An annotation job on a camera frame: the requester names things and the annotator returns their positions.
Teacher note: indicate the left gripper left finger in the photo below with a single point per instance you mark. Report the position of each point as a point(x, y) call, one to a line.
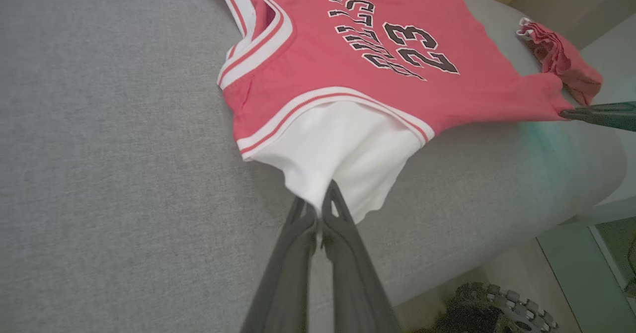
point(283, 293)

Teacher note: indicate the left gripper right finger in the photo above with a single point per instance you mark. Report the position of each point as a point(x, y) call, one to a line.
point(353, 293)

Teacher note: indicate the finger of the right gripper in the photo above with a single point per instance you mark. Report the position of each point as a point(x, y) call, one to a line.
point(606, 115)

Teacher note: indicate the red shorts white stripe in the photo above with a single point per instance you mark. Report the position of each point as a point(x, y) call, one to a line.
point(561, 59)

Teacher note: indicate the red jersey white sleeves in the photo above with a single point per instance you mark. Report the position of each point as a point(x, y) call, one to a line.
point(338, 74)

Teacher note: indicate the large grey sofa seat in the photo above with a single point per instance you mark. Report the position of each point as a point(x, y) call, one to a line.
point(109, 149)

